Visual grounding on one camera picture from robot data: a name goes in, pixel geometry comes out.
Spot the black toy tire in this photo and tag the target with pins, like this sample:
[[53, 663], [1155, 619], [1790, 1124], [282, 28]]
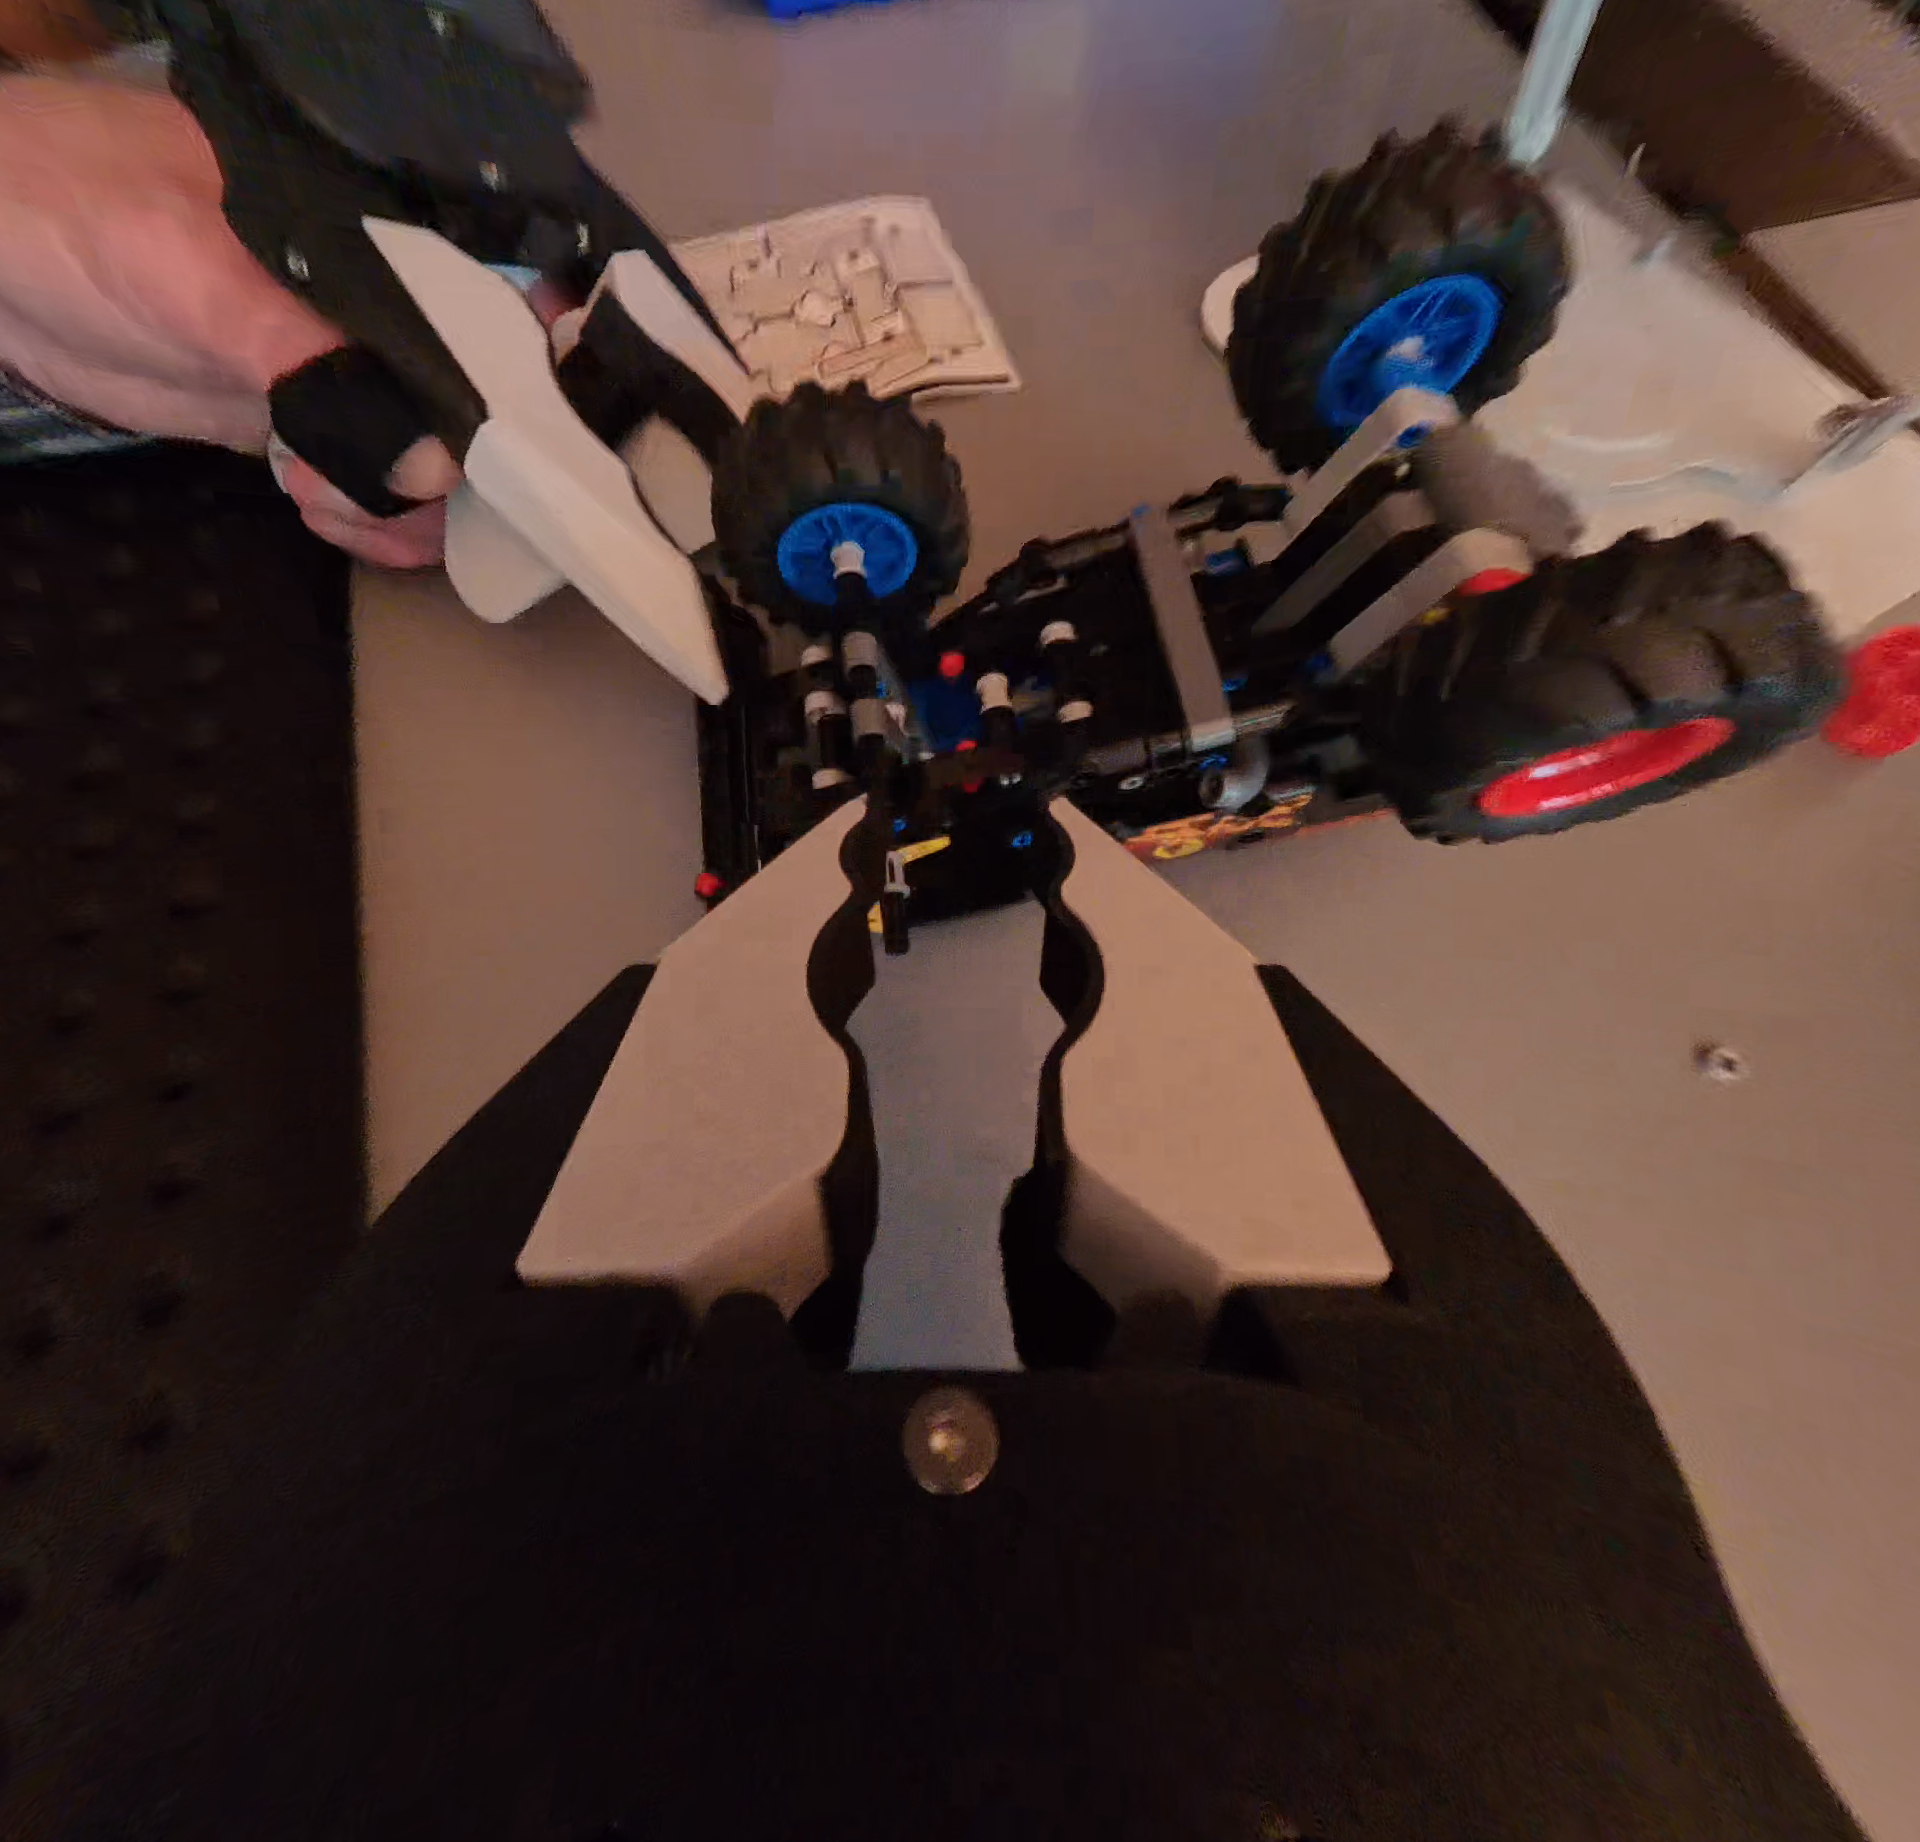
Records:
[[885, 448]]

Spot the grey desk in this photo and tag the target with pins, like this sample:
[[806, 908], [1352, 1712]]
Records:
[[1501, 1198]]

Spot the long black toy axle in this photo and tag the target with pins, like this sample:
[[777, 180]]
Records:
[[870, 674]]

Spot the person's left hand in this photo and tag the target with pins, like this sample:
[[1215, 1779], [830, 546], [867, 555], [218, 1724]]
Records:
[[120, 252]]

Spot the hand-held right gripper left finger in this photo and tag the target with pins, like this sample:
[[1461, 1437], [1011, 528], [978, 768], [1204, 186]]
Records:
[[706, 1122]]

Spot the blue toy wheel rim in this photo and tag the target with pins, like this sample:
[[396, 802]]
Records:
[[817, 553]]

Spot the white sticker sheet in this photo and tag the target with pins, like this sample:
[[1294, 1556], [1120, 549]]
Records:
[[870, 296]]

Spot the red toy wheel rim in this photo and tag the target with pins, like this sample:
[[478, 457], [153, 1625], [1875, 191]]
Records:
[[1881, 695]]

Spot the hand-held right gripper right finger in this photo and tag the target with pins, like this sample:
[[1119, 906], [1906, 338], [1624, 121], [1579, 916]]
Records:
[[1215, 1122]]

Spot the Lego monster truck model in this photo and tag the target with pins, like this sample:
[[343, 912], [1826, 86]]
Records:
[[1171, 644]]

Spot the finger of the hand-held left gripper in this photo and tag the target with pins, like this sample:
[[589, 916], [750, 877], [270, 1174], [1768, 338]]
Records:
[[675, 327], [556, 494]]

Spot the small grey toy bush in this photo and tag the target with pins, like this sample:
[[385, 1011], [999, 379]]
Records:
[[1720, 1063]]

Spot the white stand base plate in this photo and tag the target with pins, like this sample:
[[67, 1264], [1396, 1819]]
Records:
[[1651, 374]]

